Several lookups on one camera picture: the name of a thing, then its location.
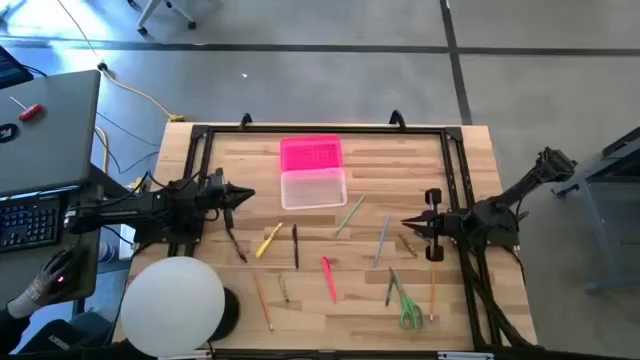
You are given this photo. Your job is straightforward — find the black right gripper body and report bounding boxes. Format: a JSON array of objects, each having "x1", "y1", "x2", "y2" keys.
[{"x1": 424, "y1": 188, "x2": 456, "y2": 263}]

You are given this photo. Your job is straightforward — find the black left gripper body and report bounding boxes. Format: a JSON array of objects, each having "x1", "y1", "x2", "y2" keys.
[{"x1": 201, "y1": 167, "x2": 237, "y2": 231}]

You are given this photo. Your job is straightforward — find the brown crayon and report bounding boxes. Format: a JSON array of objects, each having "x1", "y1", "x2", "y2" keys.
[{"x1": 398, "y1": 232, "x2": 419, "y2": 259}]

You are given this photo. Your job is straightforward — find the lavender pencil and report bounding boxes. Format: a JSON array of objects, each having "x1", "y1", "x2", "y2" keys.
[{"x1": 373, "y1": 214, "x2": 391, "y2": 269}]

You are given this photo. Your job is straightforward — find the dark brown marker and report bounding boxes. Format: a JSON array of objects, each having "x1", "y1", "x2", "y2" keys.
[{"x1": 225, "y1": 227, "x2": 249, "y2": 264}]

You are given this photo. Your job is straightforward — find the yellow marker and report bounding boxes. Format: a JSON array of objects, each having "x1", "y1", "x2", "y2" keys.
[{"x1": 255, "y1": 222, "x2": 284, "y2": 260}]

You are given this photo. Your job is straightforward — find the orange pencil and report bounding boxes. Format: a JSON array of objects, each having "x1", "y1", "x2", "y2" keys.
[
  {"x1": 428, "y1": 264, "x2": 437, "y2": 322},
  {"x1": 252, "y1": 272, "x2": 275, "y2": 332}
]

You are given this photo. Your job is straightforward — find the green pencil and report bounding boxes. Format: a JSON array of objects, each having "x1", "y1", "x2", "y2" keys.
[{"x1": 334, "y1": 193, "x2": 367, "y2": 237}]

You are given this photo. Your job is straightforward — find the green-handled scissors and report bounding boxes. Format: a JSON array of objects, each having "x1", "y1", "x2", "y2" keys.
[{"x1": 388, "y1": 267, "x2": 425, "y2": 331}]

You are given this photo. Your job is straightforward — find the pink marker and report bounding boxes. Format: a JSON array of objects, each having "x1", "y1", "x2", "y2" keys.
[{"x1": 321, "y1": 255, "x2": 338, "y2": 305}]

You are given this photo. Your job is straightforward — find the black round lamp base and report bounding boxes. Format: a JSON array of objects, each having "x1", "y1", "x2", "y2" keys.
[{"x1": 207, "y1": 286, "x2": 242, "y2": 344}]

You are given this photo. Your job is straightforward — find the white globe lamp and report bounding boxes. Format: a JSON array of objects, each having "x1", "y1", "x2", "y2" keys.
[{"x1": 119, "y1": 256, "x2": 227, "y2": 359}]

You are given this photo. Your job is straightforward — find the grey metal stand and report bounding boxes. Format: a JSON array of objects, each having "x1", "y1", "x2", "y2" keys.
[{"x1": 551, "y1": 127, "x2": 640, "y2": 296}]

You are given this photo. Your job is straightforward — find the grey laptop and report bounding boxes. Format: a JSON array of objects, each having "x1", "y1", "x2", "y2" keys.
[{"x1": 0, "y1": 69, "x2": 102, "y2": 197}]

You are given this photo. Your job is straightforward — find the black keyboard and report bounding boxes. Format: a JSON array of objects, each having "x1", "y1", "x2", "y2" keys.
[{"x1": 0, "y1": 192, "x2": 64, "y2": 254}]

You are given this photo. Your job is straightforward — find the person's hand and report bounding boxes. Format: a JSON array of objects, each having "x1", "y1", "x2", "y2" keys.
[{"x1": 7, "y1": 245, "x2": 85, "y2": 320}]

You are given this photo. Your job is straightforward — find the office chair base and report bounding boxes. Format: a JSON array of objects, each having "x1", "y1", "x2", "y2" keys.
[{"x1": 127, "y1": 0, "x2": 197, "y2": 37}]

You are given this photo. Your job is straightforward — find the person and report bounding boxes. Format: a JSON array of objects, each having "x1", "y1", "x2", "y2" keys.
[{"x1": 0, "y1": 308, "x2": 114, "y2": 359}]

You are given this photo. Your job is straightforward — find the dark grey side desk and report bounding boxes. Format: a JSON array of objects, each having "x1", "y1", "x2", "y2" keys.
[{"x1": 0, "y1": 164, "x2": 131, "y2": 316}]

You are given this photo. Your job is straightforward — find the black cable bundle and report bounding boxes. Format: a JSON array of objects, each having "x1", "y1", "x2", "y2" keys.
[{"x1": 457, "y1": 244, "x2": 539, "y2": 351}]

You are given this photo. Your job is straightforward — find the black floor cable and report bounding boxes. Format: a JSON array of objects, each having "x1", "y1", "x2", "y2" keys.
[{"x1": 94, "y1": 110, "x2": 162, "y2": 176}]

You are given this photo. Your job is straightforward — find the yellow floor cable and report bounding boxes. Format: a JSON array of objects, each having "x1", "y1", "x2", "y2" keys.
[{"x1": 54, "y1": 0, "x2": 186, "y2": 124}]

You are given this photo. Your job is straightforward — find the red-handled screwdriver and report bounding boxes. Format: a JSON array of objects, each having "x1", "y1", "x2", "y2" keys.
[{"x1": 9, "y1": 95, "x2": 44, "y2": 122}]

